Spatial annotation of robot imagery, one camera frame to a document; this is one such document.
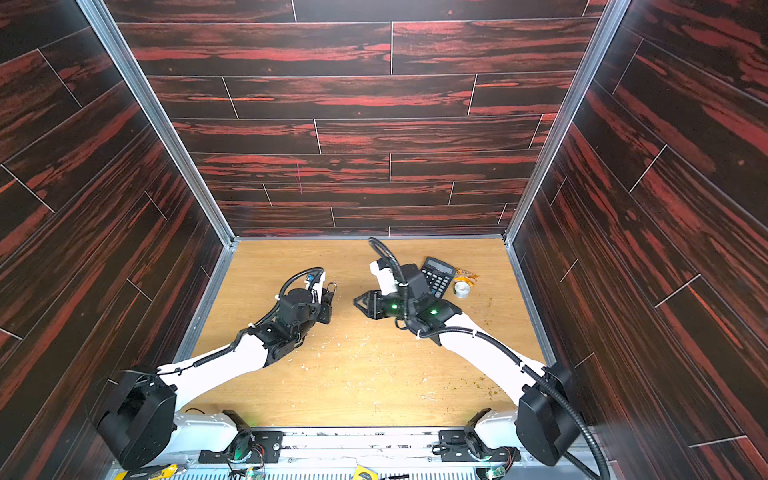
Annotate grey padlock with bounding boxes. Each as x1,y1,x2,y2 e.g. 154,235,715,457
323,282,337,303

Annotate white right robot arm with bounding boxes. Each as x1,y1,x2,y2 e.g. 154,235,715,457
353,291,581,467

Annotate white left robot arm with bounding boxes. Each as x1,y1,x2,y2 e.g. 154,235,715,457
94,287,334,470

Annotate black desktop calculator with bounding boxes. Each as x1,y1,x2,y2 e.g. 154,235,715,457
421,257,457,298

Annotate white label roll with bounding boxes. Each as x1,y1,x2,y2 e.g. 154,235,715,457
453,280,472,299

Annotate orange snack packet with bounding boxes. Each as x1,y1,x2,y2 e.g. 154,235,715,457
454,268,479,286

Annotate yellow tool at front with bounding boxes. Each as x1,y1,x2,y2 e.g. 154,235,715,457
352,465,380,480

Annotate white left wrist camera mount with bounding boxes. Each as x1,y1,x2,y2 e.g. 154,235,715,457
305,268,326,297

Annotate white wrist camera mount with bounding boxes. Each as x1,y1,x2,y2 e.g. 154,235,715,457
305,268,326,297
369,258,407,296

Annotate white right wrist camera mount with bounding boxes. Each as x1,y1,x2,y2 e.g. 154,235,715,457
369,258,407,296

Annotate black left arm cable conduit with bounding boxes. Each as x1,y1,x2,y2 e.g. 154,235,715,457
155,266,325,376

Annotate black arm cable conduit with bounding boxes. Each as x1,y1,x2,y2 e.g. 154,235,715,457
367,236,612,480
155,266,325,376

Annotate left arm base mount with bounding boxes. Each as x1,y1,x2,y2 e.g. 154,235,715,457
198,410,284,465

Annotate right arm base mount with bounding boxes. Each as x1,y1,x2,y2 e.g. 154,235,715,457
432,408,521,467

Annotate aluminium corner post left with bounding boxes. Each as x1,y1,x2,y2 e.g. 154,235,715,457
76,0,237,250

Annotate aluminium corner post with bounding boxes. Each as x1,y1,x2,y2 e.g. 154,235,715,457
504,0,631,253
76,0,237,250

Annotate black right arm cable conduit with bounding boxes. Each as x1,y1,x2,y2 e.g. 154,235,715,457
367,236,612,480

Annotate aluminium corner post right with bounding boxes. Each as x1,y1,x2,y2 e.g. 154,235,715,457
504,0,631,253

